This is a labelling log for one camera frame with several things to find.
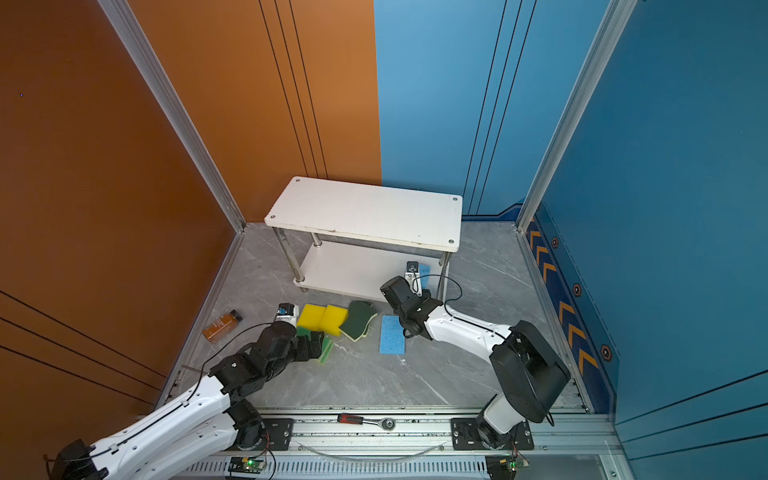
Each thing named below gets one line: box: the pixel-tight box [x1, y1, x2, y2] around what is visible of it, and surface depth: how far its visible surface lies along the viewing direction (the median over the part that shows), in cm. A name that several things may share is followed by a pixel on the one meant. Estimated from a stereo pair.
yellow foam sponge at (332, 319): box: [318, 305, 349, 337], surface depth 93 cm
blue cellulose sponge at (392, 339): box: [380, 315, 406, 355], surface depth 90 cm
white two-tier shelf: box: [264, 176, 463, 303], surface depth 81 cm
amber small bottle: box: [202, 310, 243, 344], surface depth 91 cm
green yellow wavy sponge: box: [339, 300, 378, 342], surface depth 91 cm
